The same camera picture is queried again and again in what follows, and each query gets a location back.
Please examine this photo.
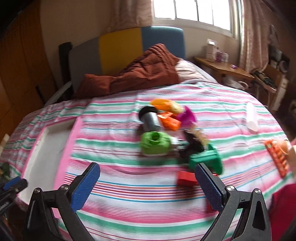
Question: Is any dark green plastic tube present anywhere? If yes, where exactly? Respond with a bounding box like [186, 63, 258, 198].
[189, 144, 223, 175]

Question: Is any red plastic part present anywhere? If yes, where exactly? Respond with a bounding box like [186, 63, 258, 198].
[177, 171, 199, 187]

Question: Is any dark brown fluted part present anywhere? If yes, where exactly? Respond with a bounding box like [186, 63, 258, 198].
[178, 130, 205, 159]

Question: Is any light green round part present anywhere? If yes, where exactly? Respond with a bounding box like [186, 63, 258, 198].
[140, 131, 171, 156]

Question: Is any purple perforated ball stand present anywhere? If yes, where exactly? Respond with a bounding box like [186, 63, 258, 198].
[175, 106, 196, 127]

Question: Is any orange perforated cube block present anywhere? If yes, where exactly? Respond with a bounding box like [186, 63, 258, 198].
[158, 111, 181, 131]

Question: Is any grey cylinder with black cap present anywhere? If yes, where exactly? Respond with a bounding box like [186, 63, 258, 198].
[138, 105, 163, 132]

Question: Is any pink white shallow tray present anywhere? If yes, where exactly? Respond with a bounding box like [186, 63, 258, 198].
[18, 117, 83, 205]

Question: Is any orange grid rack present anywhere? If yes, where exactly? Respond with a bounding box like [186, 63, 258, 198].
[264, 139, 291, 178]

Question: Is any white translucent tube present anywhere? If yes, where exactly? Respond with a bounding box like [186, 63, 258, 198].
[246, 102, 259, 133]

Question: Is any striped pink green bedspread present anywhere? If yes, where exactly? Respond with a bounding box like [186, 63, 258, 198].
[1, 80, 293, 240]

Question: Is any wooden wardrobe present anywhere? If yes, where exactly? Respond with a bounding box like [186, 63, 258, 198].
[1, 1, 57, 137]

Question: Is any yellow-orange plastic clip figure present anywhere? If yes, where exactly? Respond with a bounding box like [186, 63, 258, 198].
[149, 99, 184, 114]

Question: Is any wooden side desk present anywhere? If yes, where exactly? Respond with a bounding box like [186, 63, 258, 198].
[193, 57, 255, 81]

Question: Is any pale pink pillow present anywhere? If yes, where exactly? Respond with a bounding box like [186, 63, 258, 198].
[175, 59, 218, 83]

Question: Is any purple box on desk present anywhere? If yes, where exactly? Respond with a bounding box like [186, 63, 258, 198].
[216, 50, 229, 63]

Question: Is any rust brown quilt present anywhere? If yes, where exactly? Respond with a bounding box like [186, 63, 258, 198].
[75, 43, 180, 99]

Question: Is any white box on desk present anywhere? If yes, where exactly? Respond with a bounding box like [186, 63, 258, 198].
[206, 39, 218, 62]

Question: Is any grey yellow blue headboard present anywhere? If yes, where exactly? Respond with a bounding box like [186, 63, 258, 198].
[69, 26, 186, 91]

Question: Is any pink patterned curtain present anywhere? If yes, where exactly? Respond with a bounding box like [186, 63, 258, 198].
[239, 1, 268, 73]

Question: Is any window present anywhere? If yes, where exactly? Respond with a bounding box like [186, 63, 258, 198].
[153, 1, 235, 32]

